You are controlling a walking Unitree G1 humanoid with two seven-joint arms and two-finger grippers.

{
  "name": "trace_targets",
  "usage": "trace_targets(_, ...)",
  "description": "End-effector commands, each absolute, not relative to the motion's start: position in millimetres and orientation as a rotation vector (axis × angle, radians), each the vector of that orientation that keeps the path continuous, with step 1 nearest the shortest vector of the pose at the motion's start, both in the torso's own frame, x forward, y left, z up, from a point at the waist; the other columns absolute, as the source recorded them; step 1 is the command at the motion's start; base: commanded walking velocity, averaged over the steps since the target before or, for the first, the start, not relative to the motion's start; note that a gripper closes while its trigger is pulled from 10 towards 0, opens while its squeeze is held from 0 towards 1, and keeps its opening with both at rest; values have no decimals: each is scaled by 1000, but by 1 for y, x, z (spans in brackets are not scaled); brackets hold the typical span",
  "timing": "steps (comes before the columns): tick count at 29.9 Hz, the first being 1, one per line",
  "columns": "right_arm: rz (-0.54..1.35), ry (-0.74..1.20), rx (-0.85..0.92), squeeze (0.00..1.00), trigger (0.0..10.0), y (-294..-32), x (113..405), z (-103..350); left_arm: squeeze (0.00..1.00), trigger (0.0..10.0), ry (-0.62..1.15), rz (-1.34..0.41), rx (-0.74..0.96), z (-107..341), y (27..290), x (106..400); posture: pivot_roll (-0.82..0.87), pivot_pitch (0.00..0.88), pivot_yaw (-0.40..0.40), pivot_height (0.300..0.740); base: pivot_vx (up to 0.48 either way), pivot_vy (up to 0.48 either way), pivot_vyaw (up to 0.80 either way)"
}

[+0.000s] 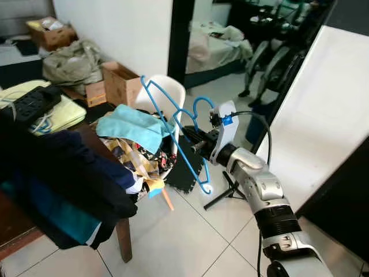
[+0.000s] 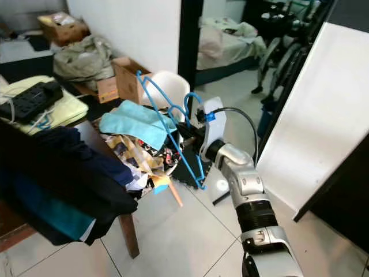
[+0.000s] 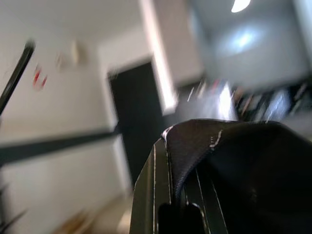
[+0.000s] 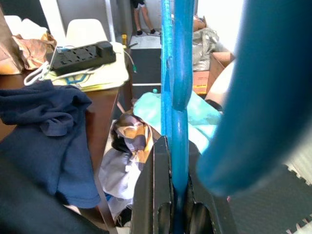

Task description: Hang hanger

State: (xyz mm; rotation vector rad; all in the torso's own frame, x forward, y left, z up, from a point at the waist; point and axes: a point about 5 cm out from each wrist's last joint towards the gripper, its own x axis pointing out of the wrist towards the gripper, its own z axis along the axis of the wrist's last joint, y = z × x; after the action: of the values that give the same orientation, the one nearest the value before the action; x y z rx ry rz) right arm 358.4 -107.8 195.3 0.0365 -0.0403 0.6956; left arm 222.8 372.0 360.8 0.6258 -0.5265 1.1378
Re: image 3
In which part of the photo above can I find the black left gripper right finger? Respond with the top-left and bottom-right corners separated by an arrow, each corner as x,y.
176,168 -> 230,234

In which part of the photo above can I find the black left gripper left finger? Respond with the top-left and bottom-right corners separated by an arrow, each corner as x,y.
131,118 -> 221,234

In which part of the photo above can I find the black garment with white band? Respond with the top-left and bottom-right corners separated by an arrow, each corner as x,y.
195,119 -> 312,234

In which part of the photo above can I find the dark door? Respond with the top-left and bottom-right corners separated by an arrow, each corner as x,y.
107,62 -> 169,188

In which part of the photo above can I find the black metal pole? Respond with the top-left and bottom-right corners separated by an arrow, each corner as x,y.
0,40 -> 36,115

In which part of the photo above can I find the round ceiling light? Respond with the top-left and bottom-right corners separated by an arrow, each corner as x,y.
230,0 -> 253,13

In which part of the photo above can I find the red white wall sign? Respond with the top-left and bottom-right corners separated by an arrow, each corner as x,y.
31,64 -> 48,91

